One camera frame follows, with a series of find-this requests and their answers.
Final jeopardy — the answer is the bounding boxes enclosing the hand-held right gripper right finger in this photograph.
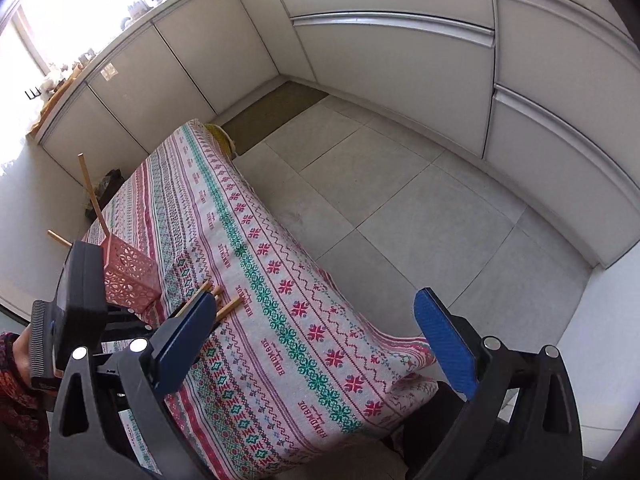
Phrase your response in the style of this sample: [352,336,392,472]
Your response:
[405,287,586,480]

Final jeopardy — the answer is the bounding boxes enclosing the bright window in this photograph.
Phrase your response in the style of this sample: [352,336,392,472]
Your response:
[0,0,176,91]

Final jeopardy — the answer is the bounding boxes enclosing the yellow plastic object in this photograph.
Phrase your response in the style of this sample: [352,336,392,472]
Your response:
[206,123,237,157]

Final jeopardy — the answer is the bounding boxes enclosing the white drawer cabinet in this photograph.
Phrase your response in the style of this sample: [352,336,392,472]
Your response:
[229,0,640,270]

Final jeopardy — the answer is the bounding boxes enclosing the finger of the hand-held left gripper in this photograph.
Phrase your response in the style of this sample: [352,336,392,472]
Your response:
[101,305,156,356]

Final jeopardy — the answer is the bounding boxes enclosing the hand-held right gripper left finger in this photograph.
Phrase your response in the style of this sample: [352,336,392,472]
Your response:
[47,290,218,480]

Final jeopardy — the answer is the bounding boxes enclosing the pink perforated utensil basket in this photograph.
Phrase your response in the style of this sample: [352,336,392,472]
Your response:
[101,232,160,315]

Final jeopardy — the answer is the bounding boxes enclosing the brown floor mat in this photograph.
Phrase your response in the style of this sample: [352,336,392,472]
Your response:
[219,82,329,136]

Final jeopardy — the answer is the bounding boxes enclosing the patterned tablecloth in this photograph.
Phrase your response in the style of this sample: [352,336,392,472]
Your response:
[82,119,440,480]

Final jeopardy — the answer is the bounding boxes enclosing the dark bin by cabinet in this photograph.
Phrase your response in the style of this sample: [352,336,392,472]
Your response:
[91,169,124,210]

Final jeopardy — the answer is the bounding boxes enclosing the white kitchen countertop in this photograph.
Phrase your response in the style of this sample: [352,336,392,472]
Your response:
[27,0,236,137]

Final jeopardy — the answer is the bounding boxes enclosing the white lower kitchen cabinets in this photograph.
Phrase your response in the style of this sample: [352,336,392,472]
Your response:
[39,0,281,163]

